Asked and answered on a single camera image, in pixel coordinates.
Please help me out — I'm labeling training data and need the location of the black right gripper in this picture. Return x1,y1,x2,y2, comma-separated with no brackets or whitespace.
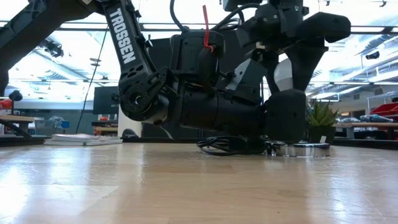
236,0,352,95

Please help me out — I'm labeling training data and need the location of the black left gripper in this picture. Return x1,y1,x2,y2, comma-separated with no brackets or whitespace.
178,88,308,144

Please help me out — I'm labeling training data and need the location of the chrome lamp base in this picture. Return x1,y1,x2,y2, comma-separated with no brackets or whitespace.
266,141,331,158

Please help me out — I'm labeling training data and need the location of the potted green succulent plant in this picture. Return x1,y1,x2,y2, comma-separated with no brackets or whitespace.
306,99,341,144

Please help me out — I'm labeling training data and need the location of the wooden workbench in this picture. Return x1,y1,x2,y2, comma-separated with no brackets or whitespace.
0,114,35,139
335,122,398,140

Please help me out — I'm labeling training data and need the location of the white cylinder container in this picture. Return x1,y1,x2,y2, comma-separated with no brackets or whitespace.
117,105,142,138

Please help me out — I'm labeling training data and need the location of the black computer monitor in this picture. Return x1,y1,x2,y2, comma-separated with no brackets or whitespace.
92,86,121,115

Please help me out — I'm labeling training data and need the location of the black ceiling spotlight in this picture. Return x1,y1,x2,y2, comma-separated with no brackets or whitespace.
32,34,65,58

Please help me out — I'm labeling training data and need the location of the black desk lamp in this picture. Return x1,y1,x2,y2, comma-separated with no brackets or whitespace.
8,90,23,116

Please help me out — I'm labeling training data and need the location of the black lamp power cord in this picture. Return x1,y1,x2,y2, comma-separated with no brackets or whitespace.
197,135,268,157

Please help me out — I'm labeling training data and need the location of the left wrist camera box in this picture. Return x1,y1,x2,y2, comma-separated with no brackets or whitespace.
217,58,268,103

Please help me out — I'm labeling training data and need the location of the black aluminium table frame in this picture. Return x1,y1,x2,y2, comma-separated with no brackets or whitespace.
0,134,398,151

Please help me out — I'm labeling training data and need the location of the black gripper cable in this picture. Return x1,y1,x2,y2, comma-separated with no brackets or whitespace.
169,0,191,34

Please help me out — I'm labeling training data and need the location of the black hanging cable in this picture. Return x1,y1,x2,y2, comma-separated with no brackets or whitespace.
75,20,110,134

